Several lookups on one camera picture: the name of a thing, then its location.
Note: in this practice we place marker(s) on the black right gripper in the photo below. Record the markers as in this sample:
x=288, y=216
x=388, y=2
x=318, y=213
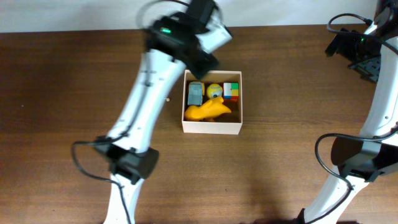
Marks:
x=369, y=68

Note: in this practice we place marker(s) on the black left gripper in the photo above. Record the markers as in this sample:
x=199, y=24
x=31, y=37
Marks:
x=204, y=66

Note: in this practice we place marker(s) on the yellow grey toy truck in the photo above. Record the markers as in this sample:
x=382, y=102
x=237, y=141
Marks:
x=196, y=91

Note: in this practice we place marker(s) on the yellow minion ball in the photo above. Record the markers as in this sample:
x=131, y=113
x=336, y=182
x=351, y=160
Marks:
x=214, y=90

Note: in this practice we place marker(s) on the colourful puzzle cube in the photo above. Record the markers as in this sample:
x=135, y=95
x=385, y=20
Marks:
x=231, y=92

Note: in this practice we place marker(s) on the orange rubber toy animal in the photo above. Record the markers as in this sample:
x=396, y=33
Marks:
x=208, y=111

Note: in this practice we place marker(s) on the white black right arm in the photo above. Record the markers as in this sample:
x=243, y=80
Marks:
x=359, y=160

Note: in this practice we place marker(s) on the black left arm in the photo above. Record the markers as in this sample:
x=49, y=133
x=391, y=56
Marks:
x=174, y=43

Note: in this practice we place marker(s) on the pink cardboard box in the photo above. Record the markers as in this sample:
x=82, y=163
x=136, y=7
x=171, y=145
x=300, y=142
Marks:
x=224, y=124

